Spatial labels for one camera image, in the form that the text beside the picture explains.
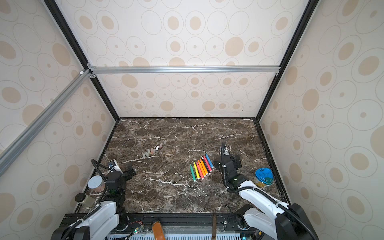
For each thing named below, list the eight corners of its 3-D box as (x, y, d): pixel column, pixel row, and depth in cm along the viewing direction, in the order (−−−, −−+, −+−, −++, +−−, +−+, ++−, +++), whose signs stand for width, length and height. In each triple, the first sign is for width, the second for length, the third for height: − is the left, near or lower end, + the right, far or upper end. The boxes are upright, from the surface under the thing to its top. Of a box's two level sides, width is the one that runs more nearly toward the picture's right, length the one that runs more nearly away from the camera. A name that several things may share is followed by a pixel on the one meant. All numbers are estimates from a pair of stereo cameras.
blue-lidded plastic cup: (253, 189, 87) (259, 182, 78) (249, 175, 92) (255, 167, 83) (268, 189, 87) (276, 182, 78) (264, 175, 92) (271, 167, 83)
